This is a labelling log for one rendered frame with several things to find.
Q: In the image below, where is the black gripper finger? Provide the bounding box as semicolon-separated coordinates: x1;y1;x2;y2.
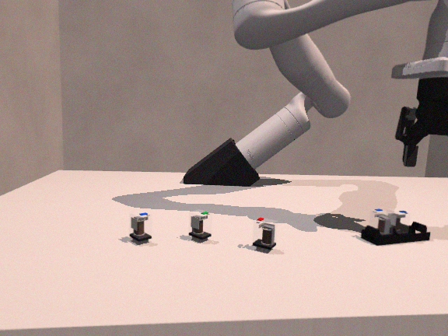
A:
395;107;431;167
436;113;448;135

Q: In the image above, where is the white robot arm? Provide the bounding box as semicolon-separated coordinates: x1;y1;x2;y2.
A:
232;0;448;170

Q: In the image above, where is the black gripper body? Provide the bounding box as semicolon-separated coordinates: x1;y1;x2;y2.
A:
415;77;448;135

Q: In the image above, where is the clear relay with blue button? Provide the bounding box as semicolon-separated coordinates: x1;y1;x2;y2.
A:
129;210;152;244
369;209;395;236
387;208;411;235

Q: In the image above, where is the clear relay with red button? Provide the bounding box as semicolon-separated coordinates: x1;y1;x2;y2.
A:
253;218;278;252

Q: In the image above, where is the black rack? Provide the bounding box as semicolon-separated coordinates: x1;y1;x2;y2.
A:
361;222;431;246

